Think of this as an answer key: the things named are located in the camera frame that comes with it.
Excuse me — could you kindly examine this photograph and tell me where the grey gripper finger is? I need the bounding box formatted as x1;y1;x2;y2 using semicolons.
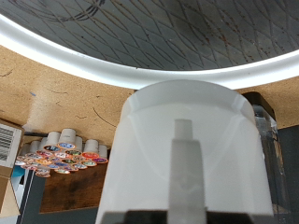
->
167;119;207;214

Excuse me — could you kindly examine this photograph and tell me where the white ceramic mug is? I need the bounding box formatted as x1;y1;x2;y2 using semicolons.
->
94;79;276;224

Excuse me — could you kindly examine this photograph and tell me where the white K-cup coffee pod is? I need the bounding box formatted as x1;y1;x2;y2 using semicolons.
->
29;140;42;154
36;149;56;158
74;136;84;152
34;170;51;179
54;151;73;160
81;138;101;160
64;148;84;157
93;144;109;165
53;167;72;175
57;128;78;150
82;159;98;168
43;131;62;153

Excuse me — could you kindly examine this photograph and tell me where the brown wooden board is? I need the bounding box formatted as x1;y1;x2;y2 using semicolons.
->
38;161;108;216

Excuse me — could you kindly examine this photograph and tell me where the white two-tier turntable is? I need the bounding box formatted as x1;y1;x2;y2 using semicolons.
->
0;0;299;91

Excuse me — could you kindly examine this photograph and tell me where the cardboard box with barcode label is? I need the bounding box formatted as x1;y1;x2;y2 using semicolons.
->
0;119;26;219

